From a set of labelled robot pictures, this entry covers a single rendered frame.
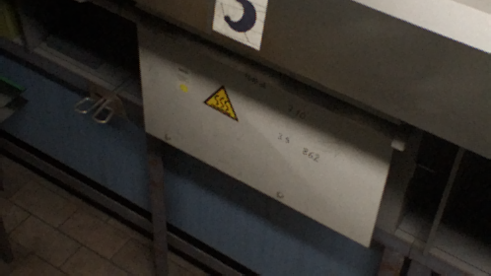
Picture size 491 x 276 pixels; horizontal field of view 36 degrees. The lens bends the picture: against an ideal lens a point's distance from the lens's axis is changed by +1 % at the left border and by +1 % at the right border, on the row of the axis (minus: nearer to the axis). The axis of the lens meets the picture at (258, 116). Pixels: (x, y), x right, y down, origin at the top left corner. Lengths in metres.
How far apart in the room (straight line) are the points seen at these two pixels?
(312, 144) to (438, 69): 0.53
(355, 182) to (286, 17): 0.52
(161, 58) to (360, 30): 0.67
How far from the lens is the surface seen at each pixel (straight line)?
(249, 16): 1.14
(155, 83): 1.70
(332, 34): 1.08
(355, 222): 1.61
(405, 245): 1.79
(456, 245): 1.80
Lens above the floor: 2.24
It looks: 44 degrees down
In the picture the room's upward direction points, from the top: 4 degrees clockwise
